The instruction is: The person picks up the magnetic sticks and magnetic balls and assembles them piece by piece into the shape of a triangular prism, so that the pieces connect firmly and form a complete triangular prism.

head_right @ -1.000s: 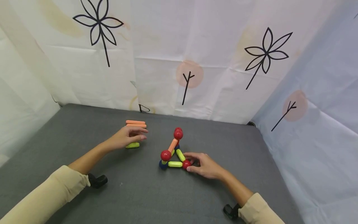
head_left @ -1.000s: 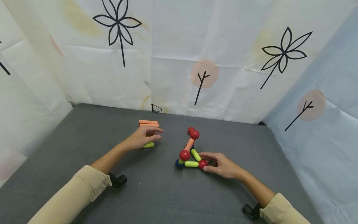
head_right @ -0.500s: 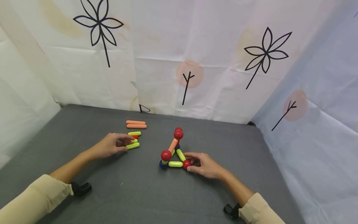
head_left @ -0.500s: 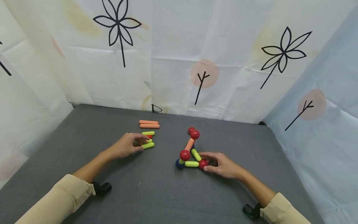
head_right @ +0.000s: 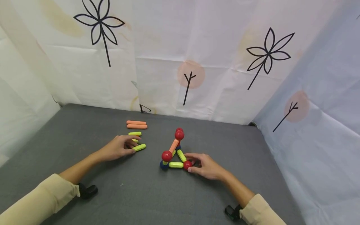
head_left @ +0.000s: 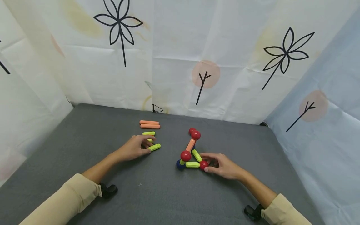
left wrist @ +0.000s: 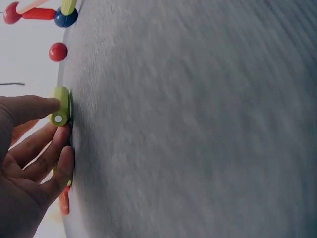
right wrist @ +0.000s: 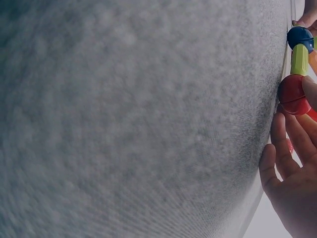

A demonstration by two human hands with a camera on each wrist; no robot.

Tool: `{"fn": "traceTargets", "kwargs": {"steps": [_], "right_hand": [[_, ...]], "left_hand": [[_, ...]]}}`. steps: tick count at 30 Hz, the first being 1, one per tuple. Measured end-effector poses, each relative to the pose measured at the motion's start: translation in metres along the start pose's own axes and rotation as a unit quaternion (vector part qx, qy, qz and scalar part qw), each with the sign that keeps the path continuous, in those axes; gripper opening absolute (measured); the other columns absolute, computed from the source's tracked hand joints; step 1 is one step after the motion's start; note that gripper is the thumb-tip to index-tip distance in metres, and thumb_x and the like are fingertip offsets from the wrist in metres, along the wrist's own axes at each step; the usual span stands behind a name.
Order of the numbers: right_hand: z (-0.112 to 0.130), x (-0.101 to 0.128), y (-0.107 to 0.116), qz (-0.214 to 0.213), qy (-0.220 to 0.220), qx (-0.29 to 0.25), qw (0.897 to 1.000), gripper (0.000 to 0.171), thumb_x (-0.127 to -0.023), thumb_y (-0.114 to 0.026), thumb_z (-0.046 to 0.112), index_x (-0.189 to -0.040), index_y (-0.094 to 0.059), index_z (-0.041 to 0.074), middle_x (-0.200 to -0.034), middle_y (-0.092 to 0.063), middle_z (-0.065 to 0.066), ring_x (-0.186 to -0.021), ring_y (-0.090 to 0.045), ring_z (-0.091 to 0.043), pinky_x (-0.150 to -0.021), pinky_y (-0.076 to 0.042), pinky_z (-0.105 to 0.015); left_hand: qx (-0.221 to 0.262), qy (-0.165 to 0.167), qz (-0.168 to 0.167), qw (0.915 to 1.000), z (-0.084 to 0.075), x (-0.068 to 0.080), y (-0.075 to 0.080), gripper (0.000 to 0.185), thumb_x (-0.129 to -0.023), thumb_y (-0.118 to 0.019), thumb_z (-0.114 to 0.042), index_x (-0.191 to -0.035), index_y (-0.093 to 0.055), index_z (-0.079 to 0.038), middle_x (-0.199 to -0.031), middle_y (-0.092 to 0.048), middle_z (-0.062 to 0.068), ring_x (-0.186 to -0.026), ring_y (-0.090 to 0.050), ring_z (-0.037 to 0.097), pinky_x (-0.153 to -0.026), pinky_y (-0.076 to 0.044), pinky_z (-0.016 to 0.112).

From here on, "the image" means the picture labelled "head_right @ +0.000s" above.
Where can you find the person's left fingers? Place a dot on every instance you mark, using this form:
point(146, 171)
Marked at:
point(130, 139)

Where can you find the person's left hand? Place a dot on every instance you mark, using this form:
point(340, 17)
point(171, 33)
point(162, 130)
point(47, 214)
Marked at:
point(114, 149)

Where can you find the person's right hand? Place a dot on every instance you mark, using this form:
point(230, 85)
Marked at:
point(209, 168)

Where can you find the person's left forearm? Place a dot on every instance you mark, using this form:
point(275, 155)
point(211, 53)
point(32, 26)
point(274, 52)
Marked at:
point(47, 193)

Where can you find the person's right forearm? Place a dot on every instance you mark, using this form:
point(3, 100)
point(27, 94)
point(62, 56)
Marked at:
point(250, 203)

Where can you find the person's left thumb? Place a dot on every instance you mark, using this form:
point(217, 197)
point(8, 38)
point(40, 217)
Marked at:
point(130, 152)

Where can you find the person's right fingers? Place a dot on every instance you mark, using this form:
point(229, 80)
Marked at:
point(194, 157)

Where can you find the person's right thumb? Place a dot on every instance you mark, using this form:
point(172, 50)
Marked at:
point(194, 169)

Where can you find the orange magnetic stick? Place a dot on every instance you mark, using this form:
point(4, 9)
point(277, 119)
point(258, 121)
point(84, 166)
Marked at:
point(174, 145)
point(136, 122)
point(137, 126)

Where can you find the black wrist band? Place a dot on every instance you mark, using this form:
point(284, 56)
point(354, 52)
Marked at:
point(87, 190)
point(233, 212)

